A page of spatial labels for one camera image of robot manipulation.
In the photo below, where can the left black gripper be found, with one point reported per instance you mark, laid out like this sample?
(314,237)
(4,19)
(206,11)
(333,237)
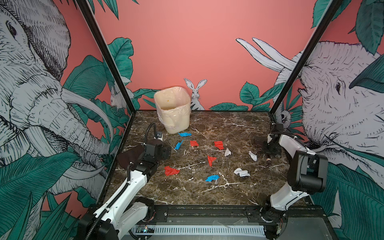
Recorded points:
(165,152)

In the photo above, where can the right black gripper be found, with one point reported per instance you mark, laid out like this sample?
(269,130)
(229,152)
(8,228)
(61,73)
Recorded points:
(265,150)

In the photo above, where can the white paper scrap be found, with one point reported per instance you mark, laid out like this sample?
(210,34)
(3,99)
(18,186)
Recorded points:
(253,156)
(227,152)
(241,173)

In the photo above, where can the dark brown dustpan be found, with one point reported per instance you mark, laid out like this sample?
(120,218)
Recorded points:
(130,156)

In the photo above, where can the red paper scrap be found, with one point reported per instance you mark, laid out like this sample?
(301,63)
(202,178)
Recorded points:
(194,144)
(171,171)
(219,145)
(211,160)

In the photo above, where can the blue paper scrap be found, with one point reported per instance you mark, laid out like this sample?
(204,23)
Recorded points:
(212,178)
(178,145)
(185,134)

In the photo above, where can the brown hand brush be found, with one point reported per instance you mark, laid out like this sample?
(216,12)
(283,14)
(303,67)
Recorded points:
(268,160)

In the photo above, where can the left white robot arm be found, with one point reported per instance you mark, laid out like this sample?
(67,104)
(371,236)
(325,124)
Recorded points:
(120,213)

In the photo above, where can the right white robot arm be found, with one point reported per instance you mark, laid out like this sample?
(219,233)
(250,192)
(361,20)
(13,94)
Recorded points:
(306,176)

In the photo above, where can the cream bin with plastic liner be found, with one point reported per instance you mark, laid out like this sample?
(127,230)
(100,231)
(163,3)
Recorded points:
(173,108)

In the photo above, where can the black front mounting rail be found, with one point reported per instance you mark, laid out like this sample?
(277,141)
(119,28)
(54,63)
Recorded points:
(252,213)

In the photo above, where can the white slotted cable duct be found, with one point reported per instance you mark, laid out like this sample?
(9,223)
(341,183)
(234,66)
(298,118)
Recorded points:
(198,230)

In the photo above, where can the right black frame post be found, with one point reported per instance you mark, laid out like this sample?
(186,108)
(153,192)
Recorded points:
(325,20)

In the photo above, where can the black frame post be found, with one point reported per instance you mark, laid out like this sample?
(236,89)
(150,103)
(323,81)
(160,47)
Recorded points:
(103,47)
(325,20)

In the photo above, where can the left black frame post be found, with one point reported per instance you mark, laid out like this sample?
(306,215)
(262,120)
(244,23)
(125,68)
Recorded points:
(103,47)

